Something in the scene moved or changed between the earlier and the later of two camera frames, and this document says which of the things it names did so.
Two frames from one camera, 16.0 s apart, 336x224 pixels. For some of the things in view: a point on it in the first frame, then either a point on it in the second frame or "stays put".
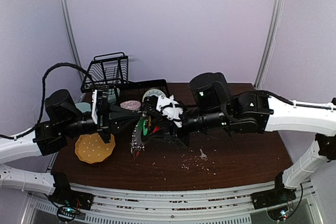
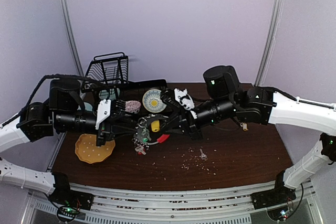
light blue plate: (83, 106) stays put
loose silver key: (203, 156) stays put
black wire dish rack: (111, 70) stays put
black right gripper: (174, 129) → (185, 120)
